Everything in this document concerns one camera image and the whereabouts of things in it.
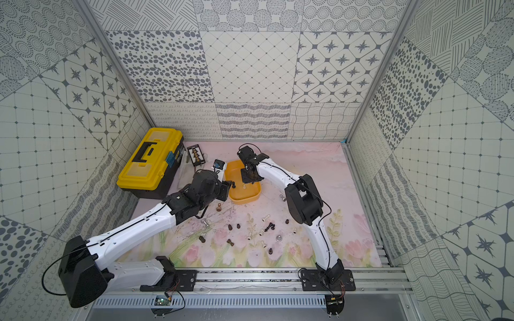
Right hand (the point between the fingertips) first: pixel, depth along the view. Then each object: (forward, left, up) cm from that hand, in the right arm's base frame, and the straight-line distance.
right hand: (251, 179), depth 98 cm
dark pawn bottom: (-32, -10, -5) cm, 34 cm away
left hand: (-10, +8, +16) cm, 21 cm away
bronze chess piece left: (-14, +15, -4) cm, 21 cm away
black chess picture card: (+17, +33, -1) cm, 37 cm away
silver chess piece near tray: (-8, -16, -4) cm, 19 cm away
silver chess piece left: (-21, +20, -4) cm, 29 cm away
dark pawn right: (-19, -17, -5) cm, 26 cm away
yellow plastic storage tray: (-7, +4, -1) cm, 8 cm away
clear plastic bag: (+7, +36, -4) cm, 37 cm away
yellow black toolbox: (+3, +46, +13) cm, 48 cm away
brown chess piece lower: (-28, +8, -6) cm, 30 cm away
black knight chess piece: (-21, -10, -6) cm, 24 cm away
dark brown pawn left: (-29, +19, -3) cm, 34 cm away
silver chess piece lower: (-27, -13, -4) cm, 31 cm away
